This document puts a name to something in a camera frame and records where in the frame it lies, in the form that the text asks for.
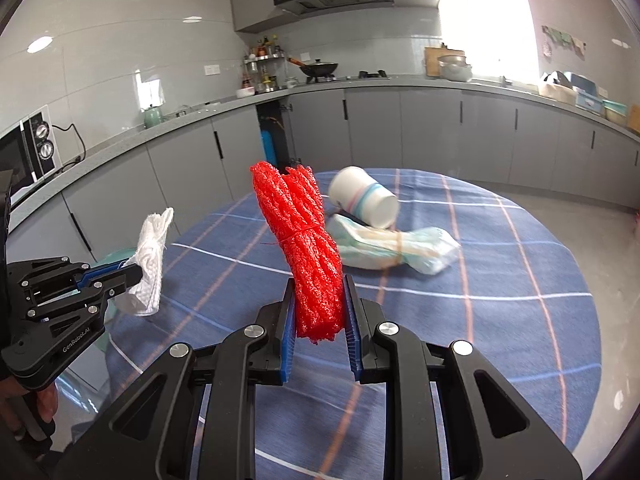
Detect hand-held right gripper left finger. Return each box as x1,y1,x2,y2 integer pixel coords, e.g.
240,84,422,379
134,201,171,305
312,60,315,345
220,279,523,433
55,276,297,480

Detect red foam net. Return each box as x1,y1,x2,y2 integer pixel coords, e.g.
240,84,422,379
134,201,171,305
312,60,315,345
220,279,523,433
249,161,347,346

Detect metal spice rack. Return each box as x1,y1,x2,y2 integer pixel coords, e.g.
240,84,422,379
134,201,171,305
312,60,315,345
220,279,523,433
242,34,289,94

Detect green plastic container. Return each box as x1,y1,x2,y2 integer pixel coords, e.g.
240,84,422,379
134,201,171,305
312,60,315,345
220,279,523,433
601,99,629,123

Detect hanging cloths on wall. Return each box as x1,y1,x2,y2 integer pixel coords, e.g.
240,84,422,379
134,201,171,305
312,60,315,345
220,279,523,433
542,25,587,59

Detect white paper cup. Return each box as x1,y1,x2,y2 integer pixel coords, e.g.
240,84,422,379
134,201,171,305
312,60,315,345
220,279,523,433
328,165,400,229

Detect black wok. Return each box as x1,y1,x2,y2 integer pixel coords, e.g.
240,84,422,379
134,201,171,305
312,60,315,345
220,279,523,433
287,55,340,81

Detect white tissue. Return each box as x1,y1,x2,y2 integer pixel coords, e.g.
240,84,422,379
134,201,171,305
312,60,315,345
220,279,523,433
112,207,175,317

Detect blue cylinder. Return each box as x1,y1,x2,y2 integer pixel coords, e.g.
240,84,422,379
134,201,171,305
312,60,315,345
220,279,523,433
259,129,279,174

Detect wooden cutting board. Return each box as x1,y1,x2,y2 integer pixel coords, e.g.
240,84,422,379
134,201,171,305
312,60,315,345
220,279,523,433
423,45,469,79

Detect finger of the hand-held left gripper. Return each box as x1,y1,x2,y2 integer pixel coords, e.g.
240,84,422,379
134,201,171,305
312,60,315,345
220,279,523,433
25,264,144,332
9,255,132,297

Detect green kettle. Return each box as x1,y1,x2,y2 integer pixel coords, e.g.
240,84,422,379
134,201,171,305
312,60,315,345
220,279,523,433
143,103,166,130

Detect person's left hand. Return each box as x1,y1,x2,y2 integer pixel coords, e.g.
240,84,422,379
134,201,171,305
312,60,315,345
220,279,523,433
0,376,59,442

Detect grey base cabinets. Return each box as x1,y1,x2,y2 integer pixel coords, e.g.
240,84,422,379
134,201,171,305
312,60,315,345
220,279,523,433
0,79,640,266

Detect black white microwave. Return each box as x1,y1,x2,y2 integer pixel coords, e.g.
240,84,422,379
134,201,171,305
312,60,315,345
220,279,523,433
0,105,64,207

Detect metal bowl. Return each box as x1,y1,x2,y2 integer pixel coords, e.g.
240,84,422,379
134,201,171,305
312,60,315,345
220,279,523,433
437,55,474,83

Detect clear bag with green contents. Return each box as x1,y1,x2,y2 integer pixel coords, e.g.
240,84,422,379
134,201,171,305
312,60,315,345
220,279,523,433
327,213,462,276

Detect black power cable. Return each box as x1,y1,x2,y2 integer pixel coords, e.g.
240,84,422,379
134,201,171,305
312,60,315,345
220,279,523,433
52,123,87,162

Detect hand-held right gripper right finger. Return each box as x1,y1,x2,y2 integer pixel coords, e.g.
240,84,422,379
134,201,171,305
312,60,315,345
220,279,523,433
344,274,584,480

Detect blue grey storage box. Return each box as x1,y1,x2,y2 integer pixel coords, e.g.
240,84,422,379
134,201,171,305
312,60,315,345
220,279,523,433
570,74,603,111

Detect bright window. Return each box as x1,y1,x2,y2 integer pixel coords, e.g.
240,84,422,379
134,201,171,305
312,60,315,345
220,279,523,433
434,0,540,81

